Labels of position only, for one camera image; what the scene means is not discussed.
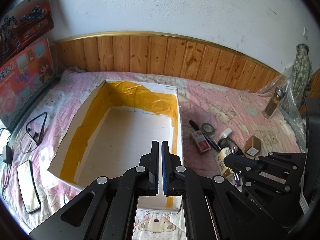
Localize cream carton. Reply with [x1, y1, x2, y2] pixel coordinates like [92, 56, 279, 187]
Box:
[215, 147, 237, 179]

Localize white box with yellow tape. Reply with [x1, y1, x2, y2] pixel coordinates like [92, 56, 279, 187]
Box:
[47, 79, 184, 212]

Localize pink toy box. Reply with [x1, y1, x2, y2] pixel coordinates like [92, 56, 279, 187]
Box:
[0, 38, 57, 132]

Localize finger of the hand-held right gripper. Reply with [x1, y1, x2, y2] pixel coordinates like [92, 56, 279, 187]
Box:
[234, 170, 293, 193]
[223, 152, 307, 175]

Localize red robot toy box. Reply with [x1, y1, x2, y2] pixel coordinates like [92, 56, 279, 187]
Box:
[0, 0, 55, 65]

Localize glass bottle with amber liquid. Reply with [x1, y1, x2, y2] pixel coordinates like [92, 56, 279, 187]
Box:
[264, 86, 287, 119]

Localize camouflage cloth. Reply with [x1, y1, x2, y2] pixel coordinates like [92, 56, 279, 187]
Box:
[291, 44, 313, 105]

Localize dark green tape roll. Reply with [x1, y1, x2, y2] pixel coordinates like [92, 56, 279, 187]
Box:
[201, 123, 217, 134]

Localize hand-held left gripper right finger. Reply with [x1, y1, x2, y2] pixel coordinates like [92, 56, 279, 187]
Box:
[162, 141, 288, 240]

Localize pink printed blanket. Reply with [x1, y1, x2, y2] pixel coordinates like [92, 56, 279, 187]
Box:
[0, 69, 309, 240]

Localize black neckband earphones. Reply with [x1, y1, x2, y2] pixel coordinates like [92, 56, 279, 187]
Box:
[26, 112, 48, 145]

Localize gold tin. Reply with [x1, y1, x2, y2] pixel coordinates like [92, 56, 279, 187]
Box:
[244, 135, 262, 157]

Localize black marker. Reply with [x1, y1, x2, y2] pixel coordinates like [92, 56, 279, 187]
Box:
[189, 119, 218, 151]

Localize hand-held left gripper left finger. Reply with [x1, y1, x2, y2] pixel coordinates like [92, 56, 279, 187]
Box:
[29, 141, 159, 240]

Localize bubble wrap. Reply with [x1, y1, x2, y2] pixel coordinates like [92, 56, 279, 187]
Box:
[260, 76, 309, 153]

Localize black glasses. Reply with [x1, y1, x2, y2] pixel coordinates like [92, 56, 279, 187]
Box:
[217, 137, 247, 157]

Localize black charger with cable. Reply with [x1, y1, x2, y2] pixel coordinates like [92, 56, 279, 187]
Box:
[0, 127, 14, 200]

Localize red staples box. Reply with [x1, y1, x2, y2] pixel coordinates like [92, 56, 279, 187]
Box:
[190, 131, 211, 155]

